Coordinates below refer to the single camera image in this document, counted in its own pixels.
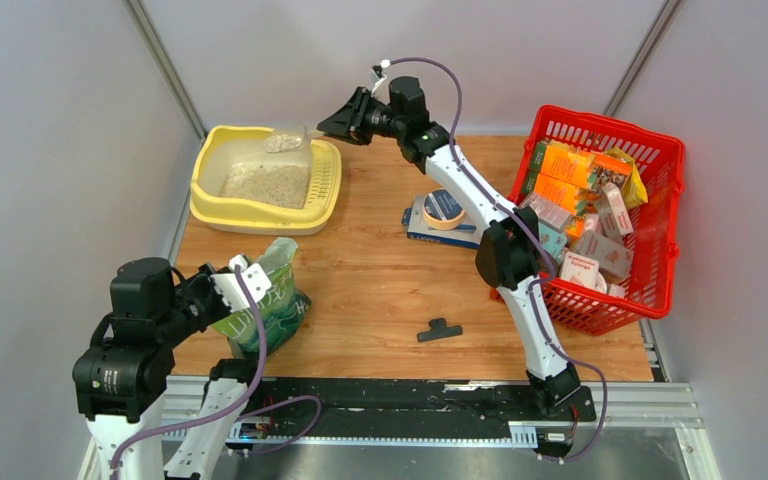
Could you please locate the green cat litter bag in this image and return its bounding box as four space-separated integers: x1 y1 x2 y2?
212 237 312 358

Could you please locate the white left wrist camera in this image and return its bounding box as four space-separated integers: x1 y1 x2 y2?
210 254 272 312

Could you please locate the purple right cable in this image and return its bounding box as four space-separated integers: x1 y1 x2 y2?
383 56 609 463

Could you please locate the yellow litter box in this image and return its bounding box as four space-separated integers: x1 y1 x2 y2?
190 125 342 236

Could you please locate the purple cable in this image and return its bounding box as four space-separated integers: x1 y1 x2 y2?
108 264 323 480
383 56 609 463

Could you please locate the aluminium frame rail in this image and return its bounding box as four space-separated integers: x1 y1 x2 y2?
85 374 722 479

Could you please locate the orange green box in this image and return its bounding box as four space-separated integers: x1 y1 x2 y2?
519 140 633 214

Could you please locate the black bag clip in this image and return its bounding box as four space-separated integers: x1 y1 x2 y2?
416 318 463 343

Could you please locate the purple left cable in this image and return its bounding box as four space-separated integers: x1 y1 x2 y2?
108 264 323 480

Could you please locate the yellow snack bag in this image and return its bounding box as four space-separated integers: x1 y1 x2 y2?
607 147 649 209

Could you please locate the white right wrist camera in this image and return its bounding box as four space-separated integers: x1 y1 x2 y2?
370 59 391 97

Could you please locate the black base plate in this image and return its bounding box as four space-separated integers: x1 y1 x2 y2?
244 377 598 440

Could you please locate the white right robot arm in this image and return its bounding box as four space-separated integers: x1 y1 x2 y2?
317 76 581 419

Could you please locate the teal packet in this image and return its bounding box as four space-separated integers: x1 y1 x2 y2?
538 221 568 261

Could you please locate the clear plastic scoop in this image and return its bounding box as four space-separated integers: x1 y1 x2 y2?
262 123 324 154

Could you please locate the blue white card package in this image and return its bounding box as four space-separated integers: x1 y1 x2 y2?
402 195 481 249

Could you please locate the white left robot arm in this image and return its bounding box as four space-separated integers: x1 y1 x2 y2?
72 255 272 479

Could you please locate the pink white box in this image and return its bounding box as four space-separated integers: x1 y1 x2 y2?
597 182 634 238

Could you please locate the grey labelled box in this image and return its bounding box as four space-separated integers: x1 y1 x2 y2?
520 192 574 232

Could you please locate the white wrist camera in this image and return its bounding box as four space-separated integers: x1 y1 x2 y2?
370 59 391 97
210 254 272 312

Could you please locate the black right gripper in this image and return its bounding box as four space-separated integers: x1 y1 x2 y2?
321 93 405 150

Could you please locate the red plastic basket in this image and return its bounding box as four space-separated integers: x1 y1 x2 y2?
523 105 685 336

